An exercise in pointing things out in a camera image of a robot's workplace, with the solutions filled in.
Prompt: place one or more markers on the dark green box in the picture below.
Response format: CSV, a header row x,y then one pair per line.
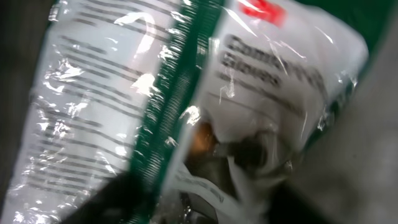
x,y
186,102

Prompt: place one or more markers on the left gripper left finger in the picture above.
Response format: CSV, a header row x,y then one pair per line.
x,y
122,200

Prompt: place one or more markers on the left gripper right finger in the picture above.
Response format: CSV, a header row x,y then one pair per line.
x,y
289,207

